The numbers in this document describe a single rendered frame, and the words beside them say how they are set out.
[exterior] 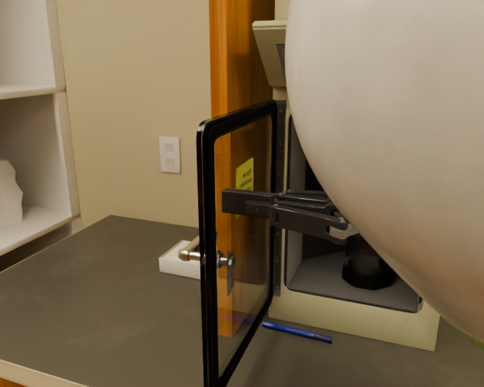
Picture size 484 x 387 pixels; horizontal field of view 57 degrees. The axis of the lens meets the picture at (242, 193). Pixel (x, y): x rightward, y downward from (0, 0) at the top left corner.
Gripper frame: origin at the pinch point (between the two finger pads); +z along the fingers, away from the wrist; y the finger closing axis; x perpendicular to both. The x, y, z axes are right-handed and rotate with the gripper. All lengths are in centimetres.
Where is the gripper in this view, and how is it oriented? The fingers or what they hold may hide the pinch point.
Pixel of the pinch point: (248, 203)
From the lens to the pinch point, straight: 57.8
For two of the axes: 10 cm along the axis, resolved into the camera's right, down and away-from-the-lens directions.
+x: 0.0, 9.5, 3.0
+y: -3.5, 2.8, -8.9
